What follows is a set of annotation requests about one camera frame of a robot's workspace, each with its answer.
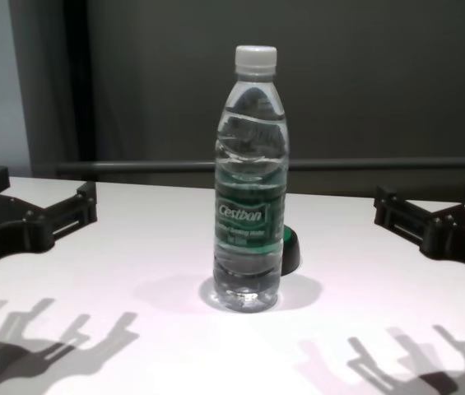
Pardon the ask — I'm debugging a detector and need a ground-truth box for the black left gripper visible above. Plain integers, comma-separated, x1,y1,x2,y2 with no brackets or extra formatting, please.
0,165,98,283

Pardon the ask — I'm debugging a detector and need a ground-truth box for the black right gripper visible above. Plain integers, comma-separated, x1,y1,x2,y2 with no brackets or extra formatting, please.
373,174,465,283

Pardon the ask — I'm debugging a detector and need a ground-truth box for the clear water bottle green label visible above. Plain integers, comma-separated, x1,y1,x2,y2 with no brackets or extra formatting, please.
211,44,290,314

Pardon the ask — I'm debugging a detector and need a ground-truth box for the green buzzer button black base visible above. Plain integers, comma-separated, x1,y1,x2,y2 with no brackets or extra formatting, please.
280,225,301,277

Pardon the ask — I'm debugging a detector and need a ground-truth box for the dark grey horizontal rail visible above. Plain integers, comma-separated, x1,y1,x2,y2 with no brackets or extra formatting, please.
54,159,465,172

